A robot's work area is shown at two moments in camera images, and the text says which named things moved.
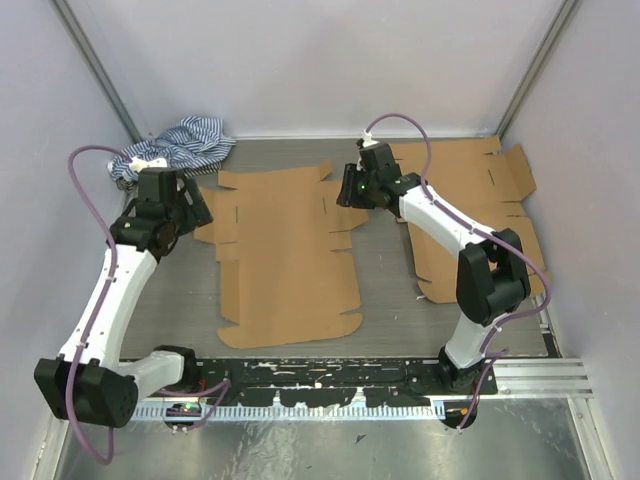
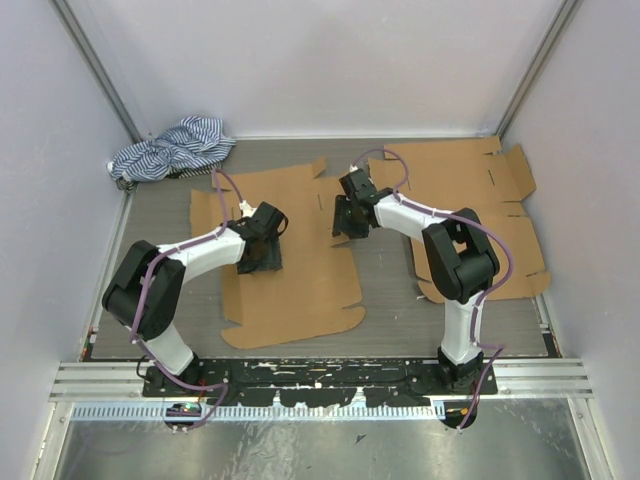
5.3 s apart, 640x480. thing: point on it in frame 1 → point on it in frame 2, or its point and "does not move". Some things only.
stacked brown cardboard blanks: x=475 y=180 does not move
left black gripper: x=198 y=213 → x=273 y=262
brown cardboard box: x=276 y=234 does not move
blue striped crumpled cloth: x=195 y=148 does not move
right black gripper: x=349 y=194 → x=340 y=224
